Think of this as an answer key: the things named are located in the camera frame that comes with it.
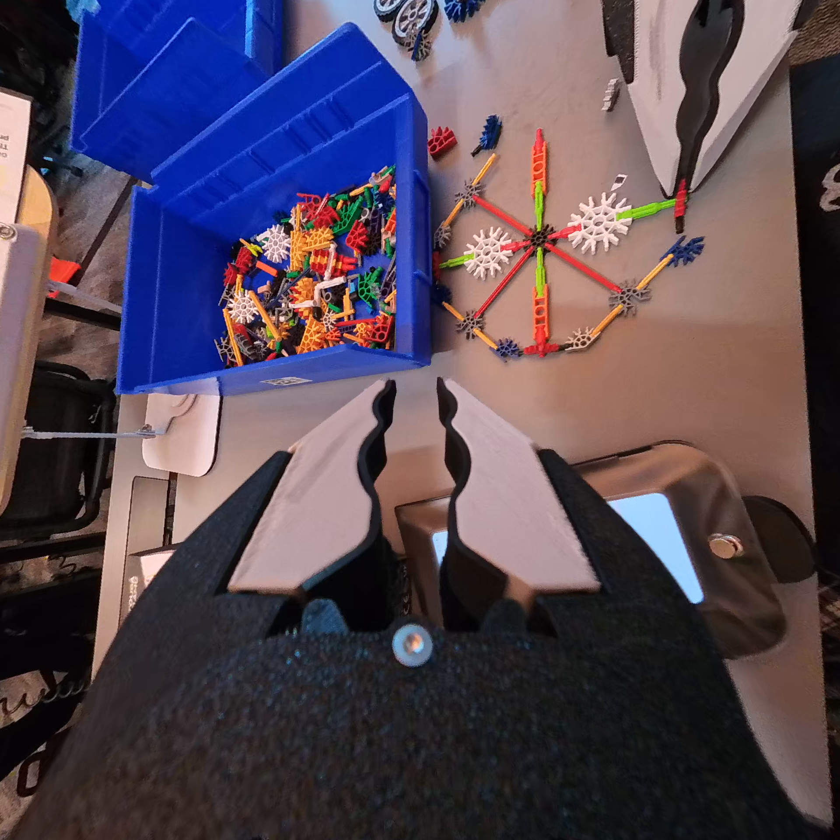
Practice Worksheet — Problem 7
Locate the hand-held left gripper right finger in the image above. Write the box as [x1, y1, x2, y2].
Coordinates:
[436, 377, 602, 601]

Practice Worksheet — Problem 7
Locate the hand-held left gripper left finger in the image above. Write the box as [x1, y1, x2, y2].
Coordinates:
[226, 379, 398, 599]

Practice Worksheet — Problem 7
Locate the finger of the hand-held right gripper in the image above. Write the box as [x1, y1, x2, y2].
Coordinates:
[617, 0, 710, 199]
[684, 0, 807, 193]

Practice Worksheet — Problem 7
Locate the construction toy wheel model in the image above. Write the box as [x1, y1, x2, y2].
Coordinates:
[432, 128, 706, 361]

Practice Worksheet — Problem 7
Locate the blue connector with black rod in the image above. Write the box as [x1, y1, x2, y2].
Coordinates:
[470, 115, 504, 158]

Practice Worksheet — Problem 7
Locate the pile of colourful construction pieces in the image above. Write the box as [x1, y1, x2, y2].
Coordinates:
[215, 165, 398, 368]

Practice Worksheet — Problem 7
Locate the blue plastic parts bin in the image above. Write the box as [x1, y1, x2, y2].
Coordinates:
[117, 23, 434, 398]

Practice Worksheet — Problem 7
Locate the construction toy car model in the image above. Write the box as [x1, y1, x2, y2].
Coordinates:
[374, 0, 490, 61]

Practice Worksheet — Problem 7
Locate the tablet in black case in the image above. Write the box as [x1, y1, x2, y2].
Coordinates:
[394, 441, 788, 660]

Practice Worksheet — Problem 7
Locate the black printed shirt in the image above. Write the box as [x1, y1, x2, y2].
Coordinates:
[791, 62, 840, 473]

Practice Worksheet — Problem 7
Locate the grey document holder board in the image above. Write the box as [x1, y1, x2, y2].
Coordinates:
[0, 223, 50, 516]

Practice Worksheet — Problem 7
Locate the brown printed booklet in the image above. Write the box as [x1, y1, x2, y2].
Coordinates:
[18, 164, 59, 250]

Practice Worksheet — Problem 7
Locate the empty blue plastic bin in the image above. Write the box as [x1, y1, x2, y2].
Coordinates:
[71, 0, 284, 181]

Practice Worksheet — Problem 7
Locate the white instruction sheet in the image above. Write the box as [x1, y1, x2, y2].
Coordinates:
[0, 88, 34, 227]

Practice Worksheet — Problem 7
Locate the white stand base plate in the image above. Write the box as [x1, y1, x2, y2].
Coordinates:
[141, 392, 222, 475]

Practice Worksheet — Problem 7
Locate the black frame chair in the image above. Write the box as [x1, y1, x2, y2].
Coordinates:
[0, 361, 119, 546]

